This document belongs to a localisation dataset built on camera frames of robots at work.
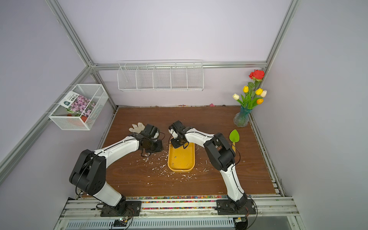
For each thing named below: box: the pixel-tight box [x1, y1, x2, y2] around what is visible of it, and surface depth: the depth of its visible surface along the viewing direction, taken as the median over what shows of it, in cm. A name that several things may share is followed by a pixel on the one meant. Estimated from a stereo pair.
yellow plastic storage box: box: [167, 141, 196, 173], surface depth 91 cm
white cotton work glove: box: [128, 122, 146, 134], surface depth 109 cm
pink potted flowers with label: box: [59, 91, 97, 123], surface depth 75 cm
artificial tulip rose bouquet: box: [232, 69, 267, 110], surface depth 92 cm
